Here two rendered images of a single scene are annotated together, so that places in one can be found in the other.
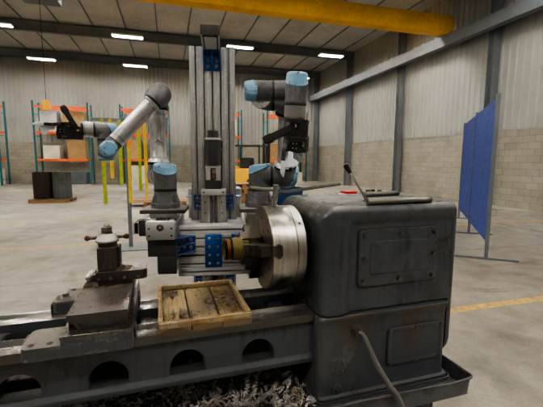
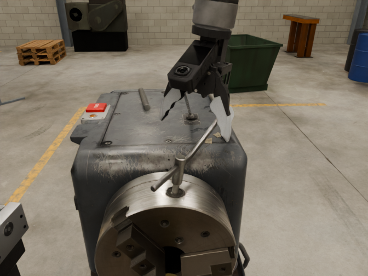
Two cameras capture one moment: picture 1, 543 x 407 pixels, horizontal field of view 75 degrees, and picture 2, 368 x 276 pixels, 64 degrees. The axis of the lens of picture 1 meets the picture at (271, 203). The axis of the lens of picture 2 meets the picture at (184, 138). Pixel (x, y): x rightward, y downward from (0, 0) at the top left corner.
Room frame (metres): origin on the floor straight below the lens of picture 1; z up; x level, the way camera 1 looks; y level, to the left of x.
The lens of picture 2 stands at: (1.19, 0.47, 1.61)
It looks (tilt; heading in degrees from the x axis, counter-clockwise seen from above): 27 degrees down; 284
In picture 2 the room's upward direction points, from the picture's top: straight up
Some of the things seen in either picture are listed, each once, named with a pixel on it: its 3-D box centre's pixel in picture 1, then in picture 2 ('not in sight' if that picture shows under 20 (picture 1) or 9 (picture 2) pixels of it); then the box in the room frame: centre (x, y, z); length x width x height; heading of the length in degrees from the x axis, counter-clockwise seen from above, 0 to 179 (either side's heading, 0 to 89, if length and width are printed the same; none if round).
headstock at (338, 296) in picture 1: (362, 243); (159, 163); (1.49, -0.39, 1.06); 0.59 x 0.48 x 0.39; 108
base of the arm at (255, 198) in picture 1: (258, 196); not in sight; (1.94, 0.07, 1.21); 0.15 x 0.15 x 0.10
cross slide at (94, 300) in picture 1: (107, 294); not in sight; (1.19, 0.57, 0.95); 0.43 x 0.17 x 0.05; 18
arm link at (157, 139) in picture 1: (157, 136); not in sight; (1.99, 0.63, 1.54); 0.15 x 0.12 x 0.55; 29
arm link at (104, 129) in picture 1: (105, 130); not in sight; (1.86, 0.85, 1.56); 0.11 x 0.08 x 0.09; 119
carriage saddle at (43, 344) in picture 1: (91, 312); not in sight; (1.16, 0.61, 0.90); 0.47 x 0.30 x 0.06; 18
